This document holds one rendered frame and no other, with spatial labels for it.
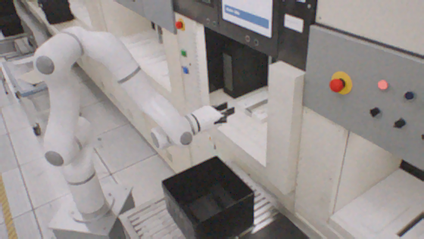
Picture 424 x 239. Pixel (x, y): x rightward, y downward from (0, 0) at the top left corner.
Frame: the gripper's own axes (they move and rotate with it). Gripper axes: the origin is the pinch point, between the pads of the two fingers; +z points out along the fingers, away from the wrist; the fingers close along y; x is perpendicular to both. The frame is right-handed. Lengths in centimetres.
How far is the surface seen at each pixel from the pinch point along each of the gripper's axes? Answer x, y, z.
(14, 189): -119, -165, -93
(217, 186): -42.0, -3.1, -4.9
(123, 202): -43, -22, -44
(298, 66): 22.2, 22.8, 13.2
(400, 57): 36, 54, 12
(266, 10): 37.0, 6.4, 13.2
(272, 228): -32.7, 34.5, -6.1
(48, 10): -25, -290, -7
